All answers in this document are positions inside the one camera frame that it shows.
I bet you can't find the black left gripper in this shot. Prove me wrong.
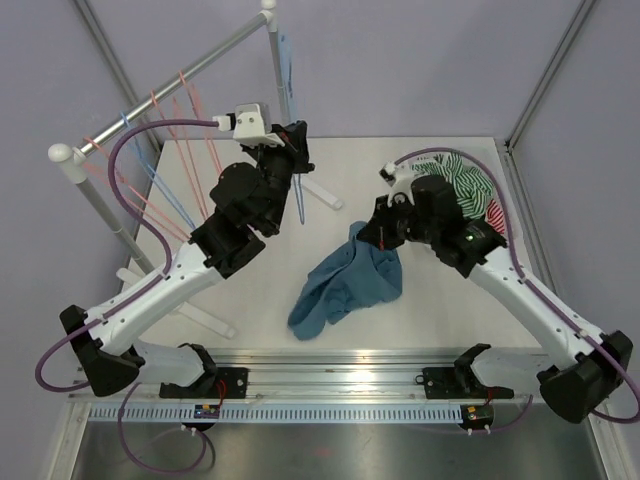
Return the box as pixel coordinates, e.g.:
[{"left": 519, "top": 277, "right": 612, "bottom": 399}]
[{"left": 244, "top": 121, "right": 314, "bottom": 231}]

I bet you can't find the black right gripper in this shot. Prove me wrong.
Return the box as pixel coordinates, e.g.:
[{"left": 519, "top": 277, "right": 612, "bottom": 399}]
[{"left": 360, "top": 192, "right": 440, "bottom": 251}]

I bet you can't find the teal tank top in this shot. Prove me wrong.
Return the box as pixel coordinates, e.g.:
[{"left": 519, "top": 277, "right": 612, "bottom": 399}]
[{"left": 287, "top": 221, "right": 403, "bottom": 341}]

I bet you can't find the blue wire hanger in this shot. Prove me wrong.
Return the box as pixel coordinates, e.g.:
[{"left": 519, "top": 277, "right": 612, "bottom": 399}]
[{"left": 277, "top": 32, "right": 307, "bottom": 225}]

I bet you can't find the green white striped tank top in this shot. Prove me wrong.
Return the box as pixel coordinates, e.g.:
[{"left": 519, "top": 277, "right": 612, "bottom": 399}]
[{"left": 411, "top": 153, "right": 495, "bottom": 219}]

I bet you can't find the red white striped tank top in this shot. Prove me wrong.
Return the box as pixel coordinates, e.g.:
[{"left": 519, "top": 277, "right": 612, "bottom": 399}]
[{"left": 485, "top": 199, "right": 507, "bottom": 237}]

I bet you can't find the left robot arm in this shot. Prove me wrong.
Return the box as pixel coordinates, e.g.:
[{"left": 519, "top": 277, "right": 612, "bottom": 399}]
[{"left": 60, "top": 120, "right": 314, "bottom": 398}]

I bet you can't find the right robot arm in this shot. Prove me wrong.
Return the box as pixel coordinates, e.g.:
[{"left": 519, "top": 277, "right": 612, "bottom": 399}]
[{"left": 357, "top": 175, "right": 633, "bottom": 424}]

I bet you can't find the pink hanger under teal top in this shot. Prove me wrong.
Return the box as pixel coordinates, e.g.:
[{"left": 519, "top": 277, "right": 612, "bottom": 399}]
[{"left": 178, "top": 70, "right": 224, "bottom": 174}]

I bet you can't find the silver clothes rack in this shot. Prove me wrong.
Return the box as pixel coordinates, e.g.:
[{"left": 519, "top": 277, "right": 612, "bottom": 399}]
[{"left": 44, "top": 0, "right": 346, "bottom": 339}]

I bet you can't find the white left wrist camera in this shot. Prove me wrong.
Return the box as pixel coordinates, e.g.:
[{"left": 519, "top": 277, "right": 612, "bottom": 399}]
[{"left": 211, "top": 102, "right": 284, "bottom": 148}]

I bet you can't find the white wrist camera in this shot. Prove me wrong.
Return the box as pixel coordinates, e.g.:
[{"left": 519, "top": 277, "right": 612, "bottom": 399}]
[
  {"left": 379, "top": 161, "right": 417, "bottom": 207},
  {"left": 211, "top": 102, "right": 284, "bottom": 148}
]

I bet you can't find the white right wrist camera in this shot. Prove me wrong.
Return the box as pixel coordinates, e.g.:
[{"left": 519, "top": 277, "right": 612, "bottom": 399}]
[{"left": 379, "top": 161, "right": 417, "bottom": 207}]

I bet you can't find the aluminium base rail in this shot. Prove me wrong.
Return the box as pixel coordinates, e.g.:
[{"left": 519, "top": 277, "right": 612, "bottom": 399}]
[{"left": 67, "top": 349, "right": 561, "bottom": 401}]

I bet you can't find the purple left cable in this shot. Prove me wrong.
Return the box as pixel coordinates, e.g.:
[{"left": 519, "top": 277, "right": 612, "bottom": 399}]
[{"left": 33, "top": 118, "right": 217, "bottom": 474}]

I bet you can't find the purple cable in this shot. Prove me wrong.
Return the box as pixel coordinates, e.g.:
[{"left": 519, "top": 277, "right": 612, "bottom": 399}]
[
  {"left": 33, "top": 118, "right": 217, "bottom": 474},
  {"left": 394, "top": 145, "right": 640, "bottom": 434}
]

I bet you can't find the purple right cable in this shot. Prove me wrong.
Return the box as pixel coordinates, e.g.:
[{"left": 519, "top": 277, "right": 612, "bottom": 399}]
[{"left": 394, "top": 145, "right": 640, "bottom": 434}]

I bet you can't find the perforated cable duct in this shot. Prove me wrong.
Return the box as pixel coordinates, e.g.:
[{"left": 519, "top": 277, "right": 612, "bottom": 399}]
[{"left": 89, "top": 404, "right": 462, "bottom": 424}]

